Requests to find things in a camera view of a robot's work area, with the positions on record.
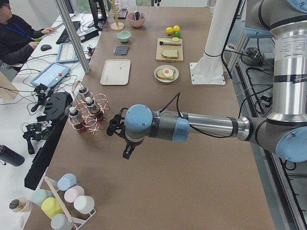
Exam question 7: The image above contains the bread slice under egg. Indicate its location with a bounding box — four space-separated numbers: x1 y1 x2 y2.
156 69 175 81

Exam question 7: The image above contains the tea bottle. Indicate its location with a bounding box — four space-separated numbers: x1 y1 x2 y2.
86 97 100 114
78 88 91 101
69 106 81 125

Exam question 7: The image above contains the wooden mug tree stand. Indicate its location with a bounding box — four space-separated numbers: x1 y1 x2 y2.
108 0 125 31

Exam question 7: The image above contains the pink bowl with ice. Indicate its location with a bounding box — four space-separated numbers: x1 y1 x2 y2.
126 11 146 28

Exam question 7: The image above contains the metal ice scoop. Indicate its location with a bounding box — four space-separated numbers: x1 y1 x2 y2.
133 11 141 21

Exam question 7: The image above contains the blue teach pendant near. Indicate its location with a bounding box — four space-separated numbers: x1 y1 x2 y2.
30 62 70 88

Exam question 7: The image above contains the bread slice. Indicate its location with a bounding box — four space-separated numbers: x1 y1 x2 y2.
161 49 178 59
156 69 175 81

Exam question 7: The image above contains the white wire cup rack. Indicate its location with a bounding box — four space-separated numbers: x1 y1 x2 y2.
44 176 98 230

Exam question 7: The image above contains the cream rabbit tray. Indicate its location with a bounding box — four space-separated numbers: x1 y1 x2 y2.
100 59 130 86

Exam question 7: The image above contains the black water bottle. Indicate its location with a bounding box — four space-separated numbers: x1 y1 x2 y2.
0 145 25 166

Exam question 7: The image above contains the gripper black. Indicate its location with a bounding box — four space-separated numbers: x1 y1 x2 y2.
123 134 144 159

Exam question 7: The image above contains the white cup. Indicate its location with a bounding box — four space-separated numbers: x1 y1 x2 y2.
73 195 94 214

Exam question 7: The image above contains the yellow cup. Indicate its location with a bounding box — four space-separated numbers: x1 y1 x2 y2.
41 197 64 219

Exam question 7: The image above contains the black keyboard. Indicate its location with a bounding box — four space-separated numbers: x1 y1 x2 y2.
56 21 82 45

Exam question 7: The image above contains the grey folded cloth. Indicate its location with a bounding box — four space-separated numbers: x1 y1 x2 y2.
113 46 129 56

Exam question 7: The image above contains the tea bottle middle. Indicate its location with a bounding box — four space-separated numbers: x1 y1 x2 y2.
86 97 100 114

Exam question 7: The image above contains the green lime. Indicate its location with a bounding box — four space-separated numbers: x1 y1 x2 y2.
174 32 181 38

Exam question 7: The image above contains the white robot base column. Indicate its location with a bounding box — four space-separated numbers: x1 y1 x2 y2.
190 0 241 85

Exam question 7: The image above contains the black long device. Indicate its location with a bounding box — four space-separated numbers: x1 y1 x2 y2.
24 91 73 190

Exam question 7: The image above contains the wooden cutting board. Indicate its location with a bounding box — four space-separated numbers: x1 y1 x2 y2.
155 38 184 62

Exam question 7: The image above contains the tea bottle front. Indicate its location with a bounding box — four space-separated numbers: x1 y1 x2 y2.
69 106 81 125

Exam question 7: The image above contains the blue cup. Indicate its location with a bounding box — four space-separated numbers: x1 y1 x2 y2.
57 173 77 191

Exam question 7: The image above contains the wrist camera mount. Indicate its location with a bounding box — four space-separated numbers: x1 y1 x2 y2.
106 107 128 139

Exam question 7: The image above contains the paper cup with metal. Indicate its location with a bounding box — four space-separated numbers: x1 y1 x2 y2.
9 197 33 213

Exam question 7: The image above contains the copper wire bottle rack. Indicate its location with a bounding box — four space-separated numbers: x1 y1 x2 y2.
68 80 110 135

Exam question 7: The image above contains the blue teach pendant far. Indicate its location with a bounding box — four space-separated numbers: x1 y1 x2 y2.
56 43 79 64

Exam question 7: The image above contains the aluminium frame post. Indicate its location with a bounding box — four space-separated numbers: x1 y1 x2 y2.
55 0 90 74

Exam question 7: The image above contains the blue teach pendant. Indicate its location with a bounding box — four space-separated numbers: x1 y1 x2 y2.
30 62 70 88
56 43 79 64

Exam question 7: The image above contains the pink cup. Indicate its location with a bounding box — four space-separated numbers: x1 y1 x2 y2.
64 185 84 203

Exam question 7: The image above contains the grey cup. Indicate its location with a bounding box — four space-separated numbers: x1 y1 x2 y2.
51 214 73 230

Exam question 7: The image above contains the tea bottle back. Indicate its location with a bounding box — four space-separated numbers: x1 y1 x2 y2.
78 88 91 101

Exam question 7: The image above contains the mint green bowl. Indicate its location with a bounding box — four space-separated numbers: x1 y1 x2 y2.
117 31 131 43

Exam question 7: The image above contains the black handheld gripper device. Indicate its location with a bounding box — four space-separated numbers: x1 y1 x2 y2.
23 123 52 155

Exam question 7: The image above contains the white round plate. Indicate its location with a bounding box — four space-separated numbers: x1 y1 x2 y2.
154 65 179 83

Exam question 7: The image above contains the fried egg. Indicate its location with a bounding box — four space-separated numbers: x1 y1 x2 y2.
162 68 174 78

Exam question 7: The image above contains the green cup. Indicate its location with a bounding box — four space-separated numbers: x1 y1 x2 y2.
32 189 54 207

